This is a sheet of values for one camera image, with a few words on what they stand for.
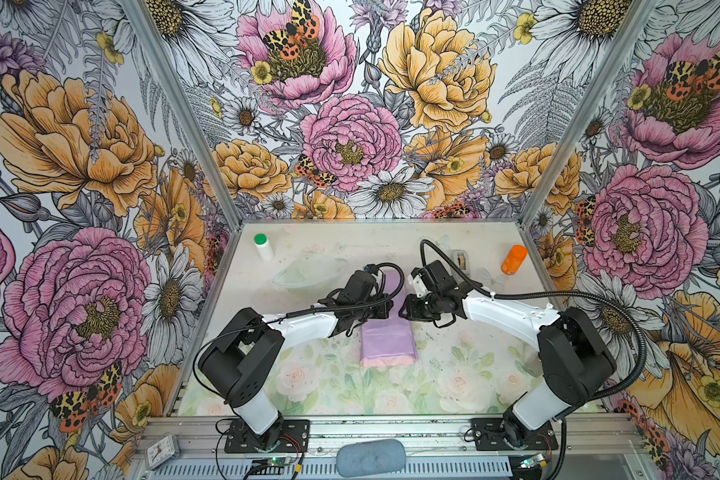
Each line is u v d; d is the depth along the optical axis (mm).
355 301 701
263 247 1052
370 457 689
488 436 739
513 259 1020
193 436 761
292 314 550
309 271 1072
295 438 733
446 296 674
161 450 707
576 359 454
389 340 837
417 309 795
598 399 484
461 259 1048
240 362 454
